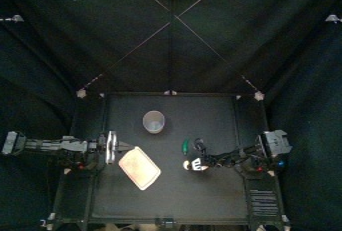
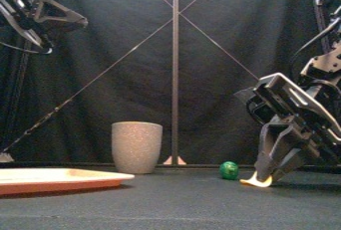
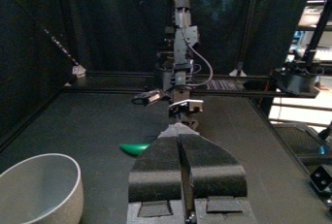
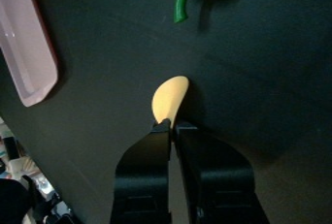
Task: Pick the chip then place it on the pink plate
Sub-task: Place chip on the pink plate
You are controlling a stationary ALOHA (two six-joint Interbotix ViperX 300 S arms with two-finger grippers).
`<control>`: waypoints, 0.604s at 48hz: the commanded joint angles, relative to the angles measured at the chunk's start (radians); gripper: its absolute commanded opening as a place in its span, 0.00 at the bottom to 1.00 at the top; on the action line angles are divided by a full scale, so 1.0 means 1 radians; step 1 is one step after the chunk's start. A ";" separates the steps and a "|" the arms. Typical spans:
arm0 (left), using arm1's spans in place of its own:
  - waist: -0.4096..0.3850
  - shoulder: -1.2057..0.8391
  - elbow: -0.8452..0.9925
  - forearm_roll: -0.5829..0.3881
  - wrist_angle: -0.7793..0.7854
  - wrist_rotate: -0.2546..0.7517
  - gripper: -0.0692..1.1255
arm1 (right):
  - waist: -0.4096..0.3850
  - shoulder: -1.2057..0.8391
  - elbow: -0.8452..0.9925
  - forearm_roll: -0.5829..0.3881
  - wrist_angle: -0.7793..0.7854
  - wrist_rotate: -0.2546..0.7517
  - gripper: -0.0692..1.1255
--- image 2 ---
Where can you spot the yellow toy chip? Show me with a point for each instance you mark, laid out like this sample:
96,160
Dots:
257,182

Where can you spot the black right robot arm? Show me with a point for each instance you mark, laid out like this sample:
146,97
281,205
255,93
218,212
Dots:
328,62

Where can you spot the pink rectangular plate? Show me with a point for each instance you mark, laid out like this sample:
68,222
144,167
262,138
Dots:
54,178

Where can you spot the small green egg toy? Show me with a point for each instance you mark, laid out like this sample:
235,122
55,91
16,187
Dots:
229,171

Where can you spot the black backdrop cloth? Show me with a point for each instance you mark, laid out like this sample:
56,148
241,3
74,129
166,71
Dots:
222,114

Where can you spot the grey speckled cup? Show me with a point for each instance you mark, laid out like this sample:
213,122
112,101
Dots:
136,147

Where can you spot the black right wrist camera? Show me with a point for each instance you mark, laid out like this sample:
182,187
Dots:
254,103

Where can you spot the pale pole foot bracket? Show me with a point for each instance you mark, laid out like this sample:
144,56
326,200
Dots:
174,161

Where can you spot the black slanted frame strut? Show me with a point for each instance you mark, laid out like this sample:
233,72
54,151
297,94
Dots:
320,15

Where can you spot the grey upright frame pole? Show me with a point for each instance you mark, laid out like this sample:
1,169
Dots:
175,74

